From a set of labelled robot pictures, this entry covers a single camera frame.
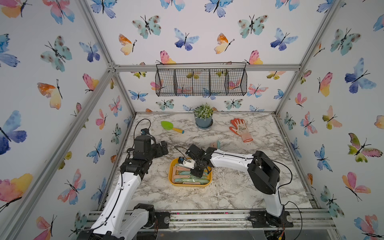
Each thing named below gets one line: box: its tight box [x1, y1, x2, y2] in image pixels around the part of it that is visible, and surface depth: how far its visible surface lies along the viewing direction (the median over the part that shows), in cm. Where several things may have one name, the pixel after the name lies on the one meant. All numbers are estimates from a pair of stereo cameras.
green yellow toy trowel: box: [161, 121, 185, 134], surface depth 117 cm
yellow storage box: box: [168, 157, 213, 186], surface depth 86 cm
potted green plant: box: [194, 102, 214, 130], surface depth 103 cm
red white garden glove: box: [229, 118, 254, 143], surface depth 111 cm
